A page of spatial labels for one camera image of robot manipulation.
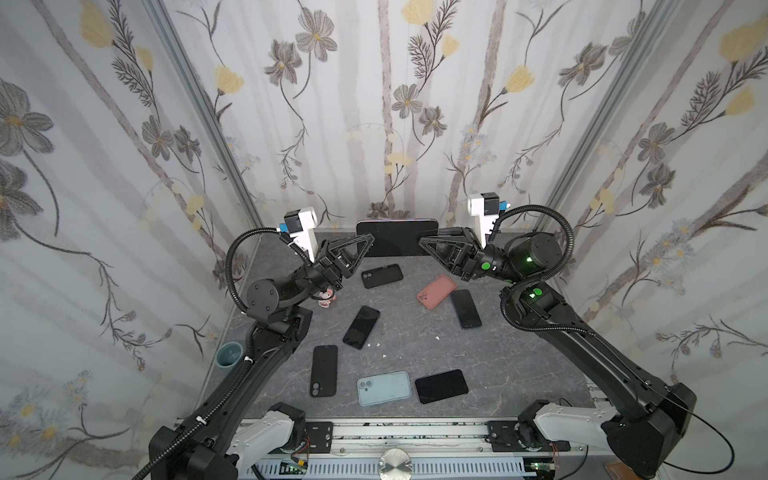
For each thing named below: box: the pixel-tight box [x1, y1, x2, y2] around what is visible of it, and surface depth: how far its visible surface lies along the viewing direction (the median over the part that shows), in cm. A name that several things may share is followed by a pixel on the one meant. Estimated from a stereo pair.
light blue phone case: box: [357, 371, 412, 406], surface depth 84 cm
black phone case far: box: [361, 264, 403, 289], surface depth 110 cm
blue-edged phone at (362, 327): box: [342, 305, 381, 350], surface depth 97 cm
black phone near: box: [415, 369, 469, 404], surface depth 85 cm
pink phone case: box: [416, 274, 458, 310], surface depth 105 cm
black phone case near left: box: [310, 345, 338, 398], surface depth 88 cm
